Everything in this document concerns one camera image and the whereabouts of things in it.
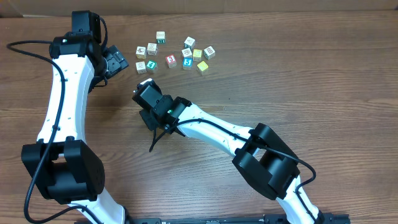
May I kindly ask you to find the yellow top block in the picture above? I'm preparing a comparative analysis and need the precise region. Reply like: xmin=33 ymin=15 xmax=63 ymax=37
xmin=193 ymin=49 xmax=203 ymax=62

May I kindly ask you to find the block with green R side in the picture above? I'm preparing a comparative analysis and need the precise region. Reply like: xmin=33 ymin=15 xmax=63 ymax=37
xmin=156 ymin=31 xmax=165 ymax=44

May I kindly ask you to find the green number 4 block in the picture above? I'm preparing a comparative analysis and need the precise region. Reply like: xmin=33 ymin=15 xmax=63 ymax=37
xmin=146 ymin=60 xmax=158 ymax=73

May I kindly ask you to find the acorn picture block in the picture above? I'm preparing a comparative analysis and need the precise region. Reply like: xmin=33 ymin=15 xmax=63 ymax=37
xmin=136 ymin=46 xmax=147 ymax=59

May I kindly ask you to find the yellow block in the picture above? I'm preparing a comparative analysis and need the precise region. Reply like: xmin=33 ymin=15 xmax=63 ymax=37
xmin=197 ymin=61 xmax=209 ymax=75
xmin=193 ymin=49 xmax=203 ymax=62

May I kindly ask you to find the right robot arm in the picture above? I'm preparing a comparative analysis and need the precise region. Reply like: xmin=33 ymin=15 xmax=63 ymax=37
xmin=132 ymin=78 xmax=325 ymax=223

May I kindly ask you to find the white letter J block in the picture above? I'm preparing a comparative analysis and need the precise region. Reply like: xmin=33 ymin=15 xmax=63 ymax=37
xmin=136 ymin=61 xmax=147 ymax=74

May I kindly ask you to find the white block brown picture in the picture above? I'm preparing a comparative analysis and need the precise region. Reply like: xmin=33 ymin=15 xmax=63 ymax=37
xmin=182 ymin=48 xmax=193 ymax=58

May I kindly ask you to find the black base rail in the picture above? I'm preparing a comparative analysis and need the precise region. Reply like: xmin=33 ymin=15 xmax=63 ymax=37
xmin=74 ymin=213 xmax=351 ymax=224

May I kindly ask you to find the white letter E block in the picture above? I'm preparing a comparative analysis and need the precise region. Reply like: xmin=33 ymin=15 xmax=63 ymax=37
xmin=147 ymin=43 xmax=158 ymax=55

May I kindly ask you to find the blue number 5 block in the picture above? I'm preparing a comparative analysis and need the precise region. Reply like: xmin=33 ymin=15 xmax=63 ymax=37
xmin=182 ymin=57 xmax=193 ymax=70

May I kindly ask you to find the white block red drawing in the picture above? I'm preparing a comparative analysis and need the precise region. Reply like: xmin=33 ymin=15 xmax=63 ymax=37
xmin=203 ymin=46 xmax=216 ymax=60

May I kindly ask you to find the red number 3 block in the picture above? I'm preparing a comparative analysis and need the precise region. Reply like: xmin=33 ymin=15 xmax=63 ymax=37
xmin=165 ymin=54 xmax=177 ymax=68

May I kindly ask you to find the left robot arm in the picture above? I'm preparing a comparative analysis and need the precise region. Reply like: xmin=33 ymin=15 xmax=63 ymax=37
xmin=21 ymin=11 xmax=128 ymax=223

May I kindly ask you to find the white block top right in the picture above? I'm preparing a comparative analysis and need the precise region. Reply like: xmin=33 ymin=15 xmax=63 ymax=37
xmin=183 ymin=37 xmax=196 ymax=50

